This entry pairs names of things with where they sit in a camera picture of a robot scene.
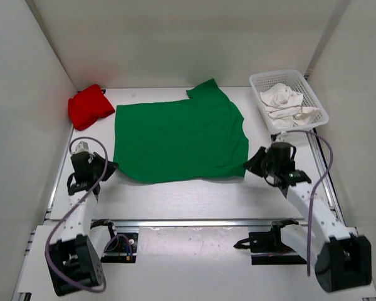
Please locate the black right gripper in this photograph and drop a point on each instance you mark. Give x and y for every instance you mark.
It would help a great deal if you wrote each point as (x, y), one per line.
(252, 165)

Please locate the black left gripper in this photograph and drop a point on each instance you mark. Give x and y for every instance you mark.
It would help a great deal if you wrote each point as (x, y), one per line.
(111, 167)

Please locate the red t shirt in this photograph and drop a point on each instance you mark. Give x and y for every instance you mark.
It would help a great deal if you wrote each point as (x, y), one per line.
(88, 106)

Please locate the green t shirt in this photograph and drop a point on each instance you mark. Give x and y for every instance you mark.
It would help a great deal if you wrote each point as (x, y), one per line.
(200, 137)

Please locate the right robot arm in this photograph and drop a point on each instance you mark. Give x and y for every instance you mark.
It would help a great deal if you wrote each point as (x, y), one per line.
(340, 258)

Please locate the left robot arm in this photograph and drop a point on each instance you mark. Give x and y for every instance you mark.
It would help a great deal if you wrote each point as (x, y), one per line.
(77, 251)

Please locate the white cloth in basket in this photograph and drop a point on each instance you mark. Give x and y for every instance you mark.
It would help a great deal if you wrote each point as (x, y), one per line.
(285, 107)

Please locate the white plastic basket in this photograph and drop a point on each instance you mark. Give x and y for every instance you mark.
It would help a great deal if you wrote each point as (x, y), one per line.
(262, 82)

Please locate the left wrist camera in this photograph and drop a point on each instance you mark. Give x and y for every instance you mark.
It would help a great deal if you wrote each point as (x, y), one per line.
(82, 146)

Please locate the aluminium rail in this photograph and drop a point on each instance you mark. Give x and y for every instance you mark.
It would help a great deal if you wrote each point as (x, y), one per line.
(160, 223)

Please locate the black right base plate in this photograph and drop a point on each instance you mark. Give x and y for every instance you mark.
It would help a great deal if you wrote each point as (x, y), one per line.
(267, 248)

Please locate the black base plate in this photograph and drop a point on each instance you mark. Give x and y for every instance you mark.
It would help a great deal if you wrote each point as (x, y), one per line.
(267, 248)
(120, 251)

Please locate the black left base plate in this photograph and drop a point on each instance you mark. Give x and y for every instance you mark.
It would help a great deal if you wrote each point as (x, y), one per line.
(120, 251)

